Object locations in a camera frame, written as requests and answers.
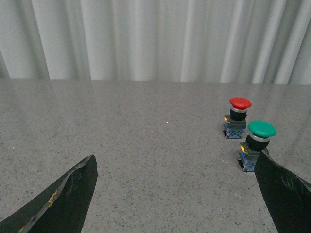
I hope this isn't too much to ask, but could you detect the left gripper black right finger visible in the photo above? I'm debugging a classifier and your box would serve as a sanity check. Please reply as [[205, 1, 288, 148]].
[[254, 151, 311, 233]]

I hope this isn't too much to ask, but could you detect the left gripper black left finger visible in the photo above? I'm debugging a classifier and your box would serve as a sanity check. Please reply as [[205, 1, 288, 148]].
[[0, 155, 98, 233]]

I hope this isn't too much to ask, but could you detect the green push button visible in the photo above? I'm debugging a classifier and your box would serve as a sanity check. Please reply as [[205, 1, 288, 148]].
[[238, 120, 277, 172]]

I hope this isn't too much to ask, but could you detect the red push button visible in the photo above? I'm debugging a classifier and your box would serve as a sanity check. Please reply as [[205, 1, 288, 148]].
[[223, 97, 252, 139]]

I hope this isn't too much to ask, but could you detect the white curtain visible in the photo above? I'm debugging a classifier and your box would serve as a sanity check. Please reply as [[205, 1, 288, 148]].
[[0, 0, 311, 85]]

